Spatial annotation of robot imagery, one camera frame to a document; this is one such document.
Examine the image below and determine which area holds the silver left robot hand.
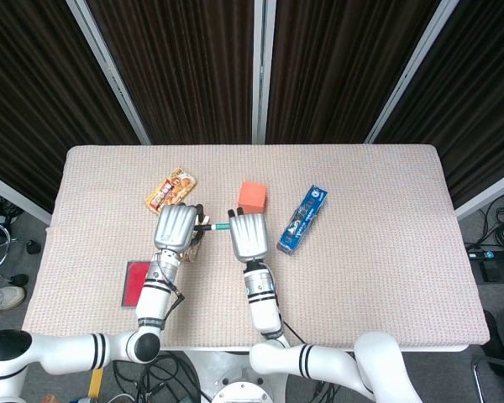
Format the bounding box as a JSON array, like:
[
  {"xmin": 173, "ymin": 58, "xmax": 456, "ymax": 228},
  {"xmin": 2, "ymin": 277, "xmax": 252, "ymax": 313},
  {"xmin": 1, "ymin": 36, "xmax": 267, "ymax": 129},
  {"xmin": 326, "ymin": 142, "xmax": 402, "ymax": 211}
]
[{"xmin": 152, "ymin": 203, "xmax": 212, "ymax": 255}]

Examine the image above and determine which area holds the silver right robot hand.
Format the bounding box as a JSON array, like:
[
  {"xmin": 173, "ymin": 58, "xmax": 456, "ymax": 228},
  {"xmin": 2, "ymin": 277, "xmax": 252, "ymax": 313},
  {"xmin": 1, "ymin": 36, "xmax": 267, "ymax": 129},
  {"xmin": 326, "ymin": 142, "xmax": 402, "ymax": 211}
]
[{"xmin": 228, "ymin": 206, "xmax": 272, "ymax": 264}]

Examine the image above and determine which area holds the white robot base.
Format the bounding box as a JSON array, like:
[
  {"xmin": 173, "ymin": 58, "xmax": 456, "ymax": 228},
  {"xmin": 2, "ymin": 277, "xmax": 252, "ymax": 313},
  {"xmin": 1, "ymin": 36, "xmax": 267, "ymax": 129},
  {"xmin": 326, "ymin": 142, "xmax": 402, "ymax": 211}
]
[{"xmin": 184, "ymin": 350, "xmax": 286, "ymax": 403}]

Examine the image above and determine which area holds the red white candy packet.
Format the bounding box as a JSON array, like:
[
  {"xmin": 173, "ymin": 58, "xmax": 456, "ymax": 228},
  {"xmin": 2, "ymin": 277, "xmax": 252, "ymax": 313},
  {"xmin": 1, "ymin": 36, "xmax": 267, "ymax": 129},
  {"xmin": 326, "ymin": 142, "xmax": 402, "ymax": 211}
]
[{"xmin": 183, "ymin": 214, "xmax": 212, "ymax": 264}]

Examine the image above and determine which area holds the yellow snack packet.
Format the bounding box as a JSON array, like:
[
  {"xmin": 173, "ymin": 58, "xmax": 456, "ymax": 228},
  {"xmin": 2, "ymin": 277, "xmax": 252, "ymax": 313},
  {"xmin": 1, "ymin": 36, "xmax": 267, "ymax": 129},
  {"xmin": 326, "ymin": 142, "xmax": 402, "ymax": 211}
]
[{"xmin": 144, "ymin": 167, "xmax": 198, "ymax": 216}]

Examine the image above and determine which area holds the orange cube block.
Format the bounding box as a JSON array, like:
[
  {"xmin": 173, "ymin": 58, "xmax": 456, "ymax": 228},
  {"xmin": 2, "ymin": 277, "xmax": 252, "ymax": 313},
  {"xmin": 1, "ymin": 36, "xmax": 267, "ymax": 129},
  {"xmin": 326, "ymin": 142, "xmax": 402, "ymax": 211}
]
[{"xmin": 237, "ymin": 181, "xmax": 268, "ymax": 216}]

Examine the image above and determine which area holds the blue cookie box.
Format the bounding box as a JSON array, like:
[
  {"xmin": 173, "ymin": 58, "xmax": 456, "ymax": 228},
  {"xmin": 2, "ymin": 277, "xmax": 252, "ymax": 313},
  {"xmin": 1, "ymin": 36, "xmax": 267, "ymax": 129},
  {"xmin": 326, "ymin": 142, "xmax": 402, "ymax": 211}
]
[{"xmin": 276, "ymin": 185, "xmax": 329, "ymax": 256}]

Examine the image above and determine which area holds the red ink pad case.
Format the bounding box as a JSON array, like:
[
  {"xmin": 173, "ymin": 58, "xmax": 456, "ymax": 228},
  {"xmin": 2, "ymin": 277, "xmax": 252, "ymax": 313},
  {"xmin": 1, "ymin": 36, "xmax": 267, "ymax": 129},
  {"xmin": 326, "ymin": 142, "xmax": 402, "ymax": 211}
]
[{"xmin": 120, "ymin": 260, "xmax": 153, "ymax": 311}]

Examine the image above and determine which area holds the white table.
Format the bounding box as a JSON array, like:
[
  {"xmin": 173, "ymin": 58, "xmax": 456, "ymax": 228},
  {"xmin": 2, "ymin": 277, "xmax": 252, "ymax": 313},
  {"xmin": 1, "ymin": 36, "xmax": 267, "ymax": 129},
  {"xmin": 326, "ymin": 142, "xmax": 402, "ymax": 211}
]
[{"xmin": 159, "ymin": 342, "xmax": 480, "ymax": 353}]

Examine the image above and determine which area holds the beige woven table cloth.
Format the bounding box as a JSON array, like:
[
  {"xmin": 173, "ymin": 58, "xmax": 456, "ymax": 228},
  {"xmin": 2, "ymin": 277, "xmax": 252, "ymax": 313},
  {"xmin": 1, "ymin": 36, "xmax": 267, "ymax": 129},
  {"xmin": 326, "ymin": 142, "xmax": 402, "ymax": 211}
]
[{"xmin": 19, "ymin": 144, "xmax": 491, "ymax": 349}]

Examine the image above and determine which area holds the dark curtain panel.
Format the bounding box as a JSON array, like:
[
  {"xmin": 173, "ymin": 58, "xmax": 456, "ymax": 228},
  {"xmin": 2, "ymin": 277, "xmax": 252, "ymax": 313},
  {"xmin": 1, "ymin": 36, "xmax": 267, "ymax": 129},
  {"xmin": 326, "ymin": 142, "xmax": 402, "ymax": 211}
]
[
  {"xmin": 265, "ymin": 0, "xmax": 442, "ymax": 144},
  {"xmin": 0, "ymin": 0, "xmax": 142, "ymax": 213},
  {"xmin": 373, "ymin": 0, "xmax": 504, "ymax": 209},
  {"xmin": 86, "ymin": 0, "xmax": 255, "ymax": 145}
]

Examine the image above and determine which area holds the yellow floor tape strip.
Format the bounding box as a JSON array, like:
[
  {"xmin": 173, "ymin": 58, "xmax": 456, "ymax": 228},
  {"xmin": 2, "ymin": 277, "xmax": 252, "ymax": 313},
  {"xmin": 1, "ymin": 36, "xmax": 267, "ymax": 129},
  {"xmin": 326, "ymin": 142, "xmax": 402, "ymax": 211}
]
[{"xmin": 87, "ymin": 368, "xmax": 106, "ymax": 399}]

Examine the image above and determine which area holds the white sneaker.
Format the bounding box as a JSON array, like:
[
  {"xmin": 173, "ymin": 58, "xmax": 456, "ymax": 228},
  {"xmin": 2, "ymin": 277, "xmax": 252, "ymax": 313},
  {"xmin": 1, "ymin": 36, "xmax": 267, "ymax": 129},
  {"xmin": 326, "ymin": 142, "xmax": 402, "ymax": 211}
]
[{"xmin": 0, "ymin": 286, "xmax": 27, "ymax": 317}]

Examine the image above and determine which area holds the black power strip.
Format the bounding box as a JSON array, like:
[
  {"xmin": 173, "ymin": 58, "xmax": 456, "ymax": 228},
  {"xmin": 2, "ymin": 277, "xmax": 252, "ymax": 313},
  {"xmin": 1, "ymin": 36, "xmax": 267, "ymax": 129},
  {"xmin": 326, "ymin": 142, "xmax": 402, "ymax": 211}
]
[{"xmin": 465, "ymin": 247, "xmax": 504, "ymax": 262}]

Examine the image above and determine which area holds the white partition post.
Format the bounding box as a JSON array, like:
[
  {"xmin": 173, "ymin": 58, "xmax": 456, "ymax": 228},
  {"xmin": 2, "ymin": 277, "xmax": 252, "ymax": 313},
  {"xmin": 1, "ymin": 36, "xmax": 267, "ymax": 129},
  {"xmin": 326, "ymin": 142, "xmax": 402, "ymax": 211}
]
[
  {"xmin": 364, "ymin": 0, "xmax": 463, "ymax": 144},
  {"xmin": 251, "ymin": 0, "xmax": 277, "ymax": 145},
  {"xmin": 66, "ymin": 0, "xmax": 152, "ymax": 146}
]

